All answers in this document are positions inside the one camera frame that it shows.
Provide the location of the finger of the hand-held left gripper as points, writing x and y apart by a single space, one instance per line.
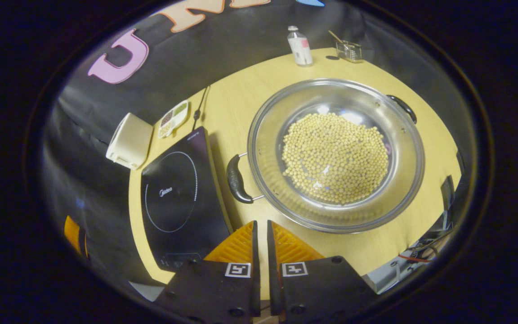
73 234

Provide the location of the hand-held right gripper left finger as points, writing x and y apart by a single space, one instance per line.
256 270

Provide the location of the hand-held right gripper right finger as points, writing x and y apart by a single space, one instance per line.
271 270

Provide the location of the black induction cooktop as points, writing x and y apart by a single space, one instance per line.
173 193

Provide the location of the white toaster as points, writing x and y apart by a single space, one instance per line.
128 141

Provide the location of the pile of soybeans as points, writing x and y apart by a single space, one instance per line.
335 157

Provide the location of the white divided dish with grains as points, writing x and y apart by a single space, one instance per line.
173 118

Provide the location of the black stand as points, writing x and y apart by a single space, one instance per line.
448 193

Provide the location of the small white bottle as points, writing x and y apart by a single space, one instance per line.
300 47

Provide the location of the glass jar with stick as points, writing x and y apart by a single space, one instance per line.
350 51

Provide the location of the grey metal frame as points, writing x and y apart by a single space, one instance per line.
387 278

